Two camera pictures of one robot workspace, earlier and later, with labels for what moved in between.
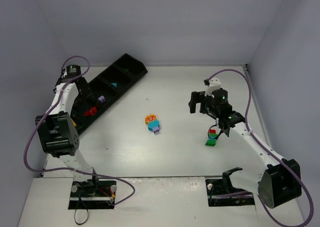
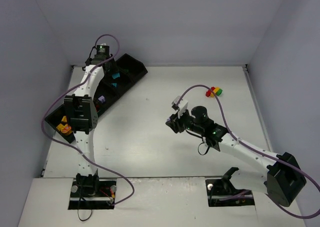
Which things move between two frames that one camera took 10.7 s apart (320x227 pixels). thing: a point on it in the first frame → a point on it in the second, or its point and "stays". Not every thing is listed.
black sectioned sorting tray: [102, 90] stays
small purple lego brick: [102, 98] stays
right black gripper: [197, 101] → [176, 124]
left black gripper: [83, 86] → [109, 65]
